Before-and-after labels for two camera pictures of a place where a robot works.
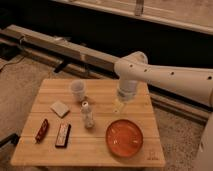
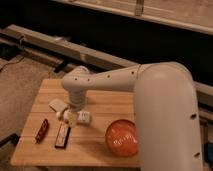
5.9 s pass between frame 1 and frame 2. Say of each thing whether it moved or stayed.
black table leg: stayed
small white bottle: moved
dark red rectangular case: stayed
